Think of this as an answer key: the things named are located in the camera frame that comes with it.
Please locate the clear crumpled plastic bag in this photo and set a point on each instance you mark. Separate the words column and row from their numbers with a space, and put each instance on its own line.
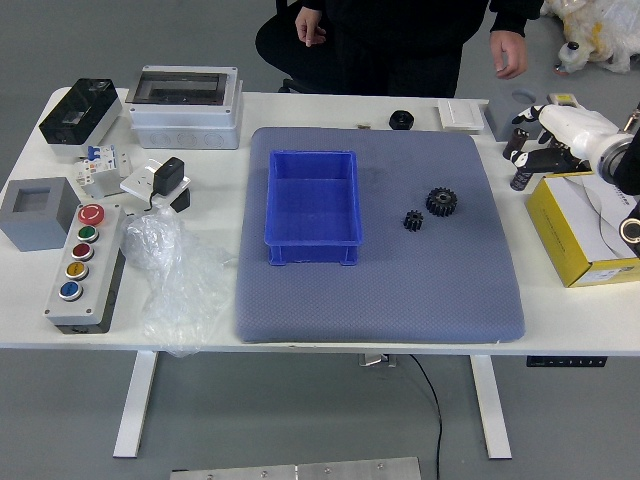
column 175, row 280

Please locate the yellow white cardboard box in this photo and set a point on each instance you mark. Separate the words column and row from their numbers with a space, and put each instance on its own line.
column 560, row 225

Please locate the small black gear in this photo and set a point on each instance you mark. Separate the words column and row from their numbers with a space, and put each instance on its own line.
column 414, row 220

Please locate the small white plastic part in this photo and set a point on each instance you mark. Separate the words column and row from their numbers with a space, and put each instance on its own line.
column 126, row 165

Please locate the white socket plate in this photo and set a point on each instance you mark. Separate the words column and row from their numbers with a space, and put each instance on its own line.
column 137, row 182

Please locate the white wall switch plate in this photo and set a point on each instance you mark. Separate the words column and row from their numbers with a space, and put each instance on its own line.
column 460, row 115

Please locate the black cylindrical capacitor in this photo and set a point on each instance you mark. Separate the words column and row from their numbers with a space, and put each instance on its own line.
column 520, row 180

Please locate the grey-blue padded mat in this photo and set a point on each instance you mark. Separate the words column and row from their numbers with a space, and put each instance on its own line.
column 400, row 300

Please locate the big black gear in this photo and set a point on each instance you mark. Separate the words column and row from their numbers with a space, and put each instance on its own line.
column 442, row 202

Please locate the person's left forearm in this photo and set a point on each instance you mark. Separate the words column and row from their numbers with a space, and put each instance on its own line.
column 515, row 17

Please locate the white table leg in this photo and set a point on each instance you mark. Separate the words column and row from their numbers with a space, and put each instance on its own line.
column 135, row 405
column 492, row 405

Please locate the white blue circuit breaker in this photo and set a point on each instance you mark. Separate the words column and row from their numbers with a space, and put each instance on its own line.
column 97, row 167

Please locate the black table control panel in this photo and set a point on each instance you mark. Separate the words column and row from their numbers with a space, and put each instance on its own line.
column 567, row 361

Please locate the blue plastic box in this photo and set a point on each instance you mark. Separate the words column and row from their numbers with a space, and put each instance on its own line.
column 310, row 215

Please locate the metal under-table bracket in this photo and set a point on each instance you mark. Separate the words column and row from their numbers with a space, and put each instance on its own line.
column 377, row 360

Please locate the person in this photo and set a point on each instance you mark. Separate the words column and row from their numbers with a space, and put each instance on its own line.
column 400, row 40

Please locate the silver metal plate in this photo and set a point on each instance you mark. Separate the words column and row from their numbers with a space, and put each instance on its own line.
column 300, row 471

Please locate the black power adapter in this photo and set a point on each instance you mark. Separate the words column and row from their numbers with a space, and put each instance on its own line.
column 167, row 175

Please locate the grey box with round hole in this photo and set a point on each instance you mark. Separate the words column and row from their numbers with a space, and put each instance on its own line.
column 505, row 120

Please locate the plush toy in plastic bag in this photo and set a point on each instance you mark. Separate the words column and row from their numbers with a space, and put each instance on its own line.
column 580, row 30

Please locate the black office chair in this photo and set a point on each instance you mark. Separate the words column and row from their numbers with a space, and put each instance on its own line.
column 280, row 45

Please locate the grey five-button control station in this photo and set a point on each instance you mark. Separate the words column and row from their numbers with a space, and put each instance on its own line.
column 75, row 300

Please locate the person's left hand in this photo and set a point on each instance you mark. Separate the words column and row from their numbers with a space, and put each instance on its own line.
column 510, row 52

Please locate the black-lidded white enclosure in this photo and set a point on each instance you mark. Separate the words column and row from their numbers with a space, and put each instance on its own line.
column 75, row 115

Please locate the small black block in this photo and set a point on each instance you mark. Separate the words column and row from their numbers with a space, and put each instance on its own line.
column 182, row 201

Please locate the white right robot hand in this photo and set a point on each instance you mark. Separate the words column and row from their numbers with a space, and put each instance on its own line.
column 575, row 127

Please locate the grey red-black button switch box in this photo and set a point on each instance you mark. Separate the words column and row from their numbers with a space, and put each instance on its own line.
column 562, row 99

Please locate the grey hollow square box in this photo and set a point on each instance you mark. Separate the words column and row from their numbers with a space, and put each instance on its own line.
column 35, row 230

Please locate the white distribution box clear window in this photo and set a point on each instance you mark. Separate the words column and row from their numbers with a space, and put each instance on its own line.
column 185, row 120

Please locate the person's right hand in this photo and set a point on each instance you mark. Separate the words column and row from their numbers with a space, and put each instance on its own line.
column 307, row 25

